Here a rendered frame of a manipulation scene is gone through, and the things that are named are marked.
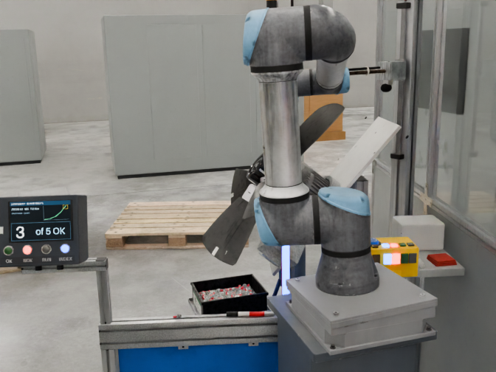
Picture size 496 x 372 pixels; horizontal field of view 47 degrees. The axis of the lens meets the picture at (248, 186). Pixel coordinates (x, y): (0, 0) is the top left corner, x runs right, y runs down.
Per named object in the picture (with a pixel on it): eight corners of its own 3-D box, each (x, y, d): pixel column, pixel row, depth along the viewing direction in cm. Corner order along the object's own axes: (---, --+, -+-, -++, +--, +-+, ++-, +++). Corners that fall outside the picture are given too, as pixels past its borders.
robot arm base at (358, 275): (392, 286, 133) (391, 246, 131) (336, 301, 127) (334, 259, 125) (356, 267, 147) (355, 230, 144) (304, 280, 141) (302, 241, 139)
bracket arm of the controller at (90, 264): (108, 266, 165) (107, 257, 164) (106, 270, 162) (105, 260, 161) (25, 269, 164) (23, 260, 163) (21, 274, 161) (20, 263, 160)
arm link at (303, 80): (311, 103, 159) (309, 63, 157) (271, 106, 160) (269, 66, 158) (310, 100, 167) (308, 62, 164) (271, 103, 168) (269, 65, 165)
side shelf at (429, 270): (427, 242, 237) (428, 235, 236) (464, 275, 202) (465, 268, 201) (370, 244, 236) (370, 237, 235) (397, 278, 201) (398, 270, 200)
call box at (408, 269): (406, 268, 174) (408, 235, 171) (418, 281, 164) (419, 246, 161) (354, 270, 173) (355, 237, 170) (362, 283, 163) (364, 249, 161)
